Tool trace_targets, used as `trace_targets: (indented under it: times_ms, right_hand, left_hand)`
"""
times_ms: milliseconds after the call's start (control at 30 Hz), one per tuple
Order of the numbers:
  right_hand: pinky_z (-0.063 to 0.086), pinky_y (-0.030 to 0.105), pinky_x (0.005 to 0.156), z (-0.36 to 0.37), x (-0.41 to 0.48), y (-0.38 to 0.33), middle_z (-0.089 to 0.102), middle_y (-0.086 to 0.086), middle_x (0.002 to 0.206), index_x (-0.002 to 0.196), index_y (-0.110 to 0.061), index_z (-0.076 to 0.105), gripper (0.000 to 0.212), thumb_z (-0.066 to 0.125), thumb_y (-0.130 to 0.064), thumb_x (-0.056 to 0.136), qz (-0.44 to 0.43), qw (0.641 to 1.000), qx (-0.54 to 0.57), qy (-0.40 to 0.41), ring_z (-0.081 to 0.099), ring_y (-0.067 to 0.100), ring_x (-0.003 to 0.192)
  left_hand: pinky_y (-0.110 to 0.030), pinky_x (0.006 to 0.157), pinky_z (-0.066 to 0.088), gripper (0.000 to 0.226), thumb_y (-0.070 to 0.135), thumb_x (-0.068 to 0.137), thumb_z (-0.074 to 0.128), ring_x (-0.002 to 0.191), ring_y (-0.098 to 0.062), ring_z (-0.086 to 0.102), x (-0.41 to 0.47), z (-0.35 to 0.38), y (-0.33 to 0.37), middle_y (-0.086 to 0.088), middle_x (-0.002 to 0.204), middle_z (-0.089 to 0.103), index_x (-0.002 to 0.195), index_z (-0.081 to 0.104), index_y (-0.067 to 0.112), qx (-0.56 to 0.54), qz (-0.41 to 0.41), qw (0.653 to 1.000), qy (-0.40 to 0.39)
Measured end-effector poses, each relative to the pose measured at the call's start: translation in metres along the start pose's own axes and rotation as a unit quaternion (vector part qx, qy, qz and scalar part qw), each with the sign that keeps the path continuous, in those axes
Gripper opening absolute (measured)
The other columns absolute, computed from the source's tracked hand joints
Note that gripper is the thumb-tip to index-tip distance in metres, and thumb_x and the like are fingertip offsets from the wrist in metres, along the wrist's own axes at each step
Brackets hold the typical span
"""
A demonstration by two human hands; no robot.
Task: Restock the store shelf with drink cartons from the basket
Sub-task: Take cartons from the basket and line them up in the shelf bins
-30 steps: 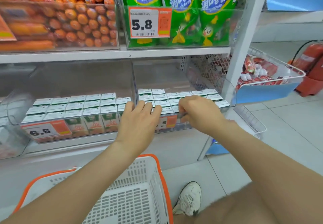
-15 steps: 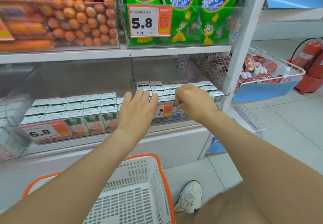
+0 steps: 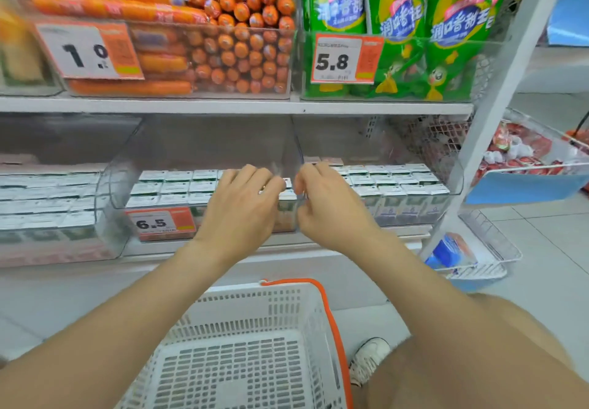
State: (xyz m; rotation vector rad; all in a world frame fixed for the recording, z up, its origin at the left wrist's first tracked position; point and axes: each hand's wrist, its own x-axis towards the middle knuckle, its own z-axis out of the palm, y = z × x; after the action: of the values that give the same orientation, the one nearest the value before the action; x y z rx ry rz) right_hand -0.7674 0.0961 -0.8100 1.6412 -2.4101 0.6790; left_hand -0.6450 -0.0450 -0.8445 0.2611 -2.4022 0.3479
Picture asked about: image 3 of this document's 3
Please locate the person's right leg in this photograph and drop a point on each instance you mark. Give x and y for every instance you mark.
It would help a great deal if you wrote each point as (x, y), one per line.
(529, 326)

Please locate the person's left hand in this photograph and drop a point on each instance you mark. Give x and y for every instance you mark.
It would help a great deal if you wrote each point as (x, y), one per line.
(239, 220)

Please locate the heap of red white packets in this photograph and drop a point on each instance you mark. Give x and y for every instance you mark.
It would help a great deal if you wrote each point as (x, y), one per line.
(515, 146)

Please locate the stack of orange sausages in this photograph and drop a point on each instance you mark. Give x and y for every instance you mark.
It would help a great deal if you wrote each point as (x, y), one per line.
(244, 49)

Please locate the blue plastic packet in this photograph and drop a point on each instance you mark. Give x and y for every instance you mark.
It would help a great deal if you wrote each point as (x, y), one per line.
(448, 250)

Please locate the person's right forearm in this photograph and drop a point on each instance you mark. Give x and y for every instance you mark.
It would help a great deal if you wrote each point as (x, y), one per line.
(483, 330)

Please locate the bin of juice cartons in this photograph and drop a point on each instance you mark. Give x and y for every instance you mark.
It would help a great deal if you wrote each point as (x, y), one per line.
(395, 188)
(170, 188)
(46, 201)

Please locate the person's left forearm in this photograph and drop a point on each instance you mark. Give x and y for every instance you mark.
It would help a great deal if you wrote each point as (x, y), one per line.
(101, 344)

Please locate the person's right hand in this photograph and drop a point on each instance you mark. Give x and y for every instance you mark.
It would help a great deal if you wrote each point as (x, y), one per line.
(331, 211)

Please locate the person's right white shoe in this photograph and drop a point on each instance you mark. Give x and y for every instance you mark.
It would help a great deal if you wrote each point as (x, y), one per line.
(368, 360)

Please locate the stack of green packets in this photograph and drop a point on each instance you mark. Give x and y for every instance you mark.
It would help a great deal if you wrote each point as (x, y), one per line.
(451, 31)

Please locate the orange white price tag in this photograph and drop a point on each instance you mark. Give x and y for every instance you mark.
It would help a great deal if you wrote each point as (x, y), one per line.
(156, 224)
(78, 52)
(336, 59)

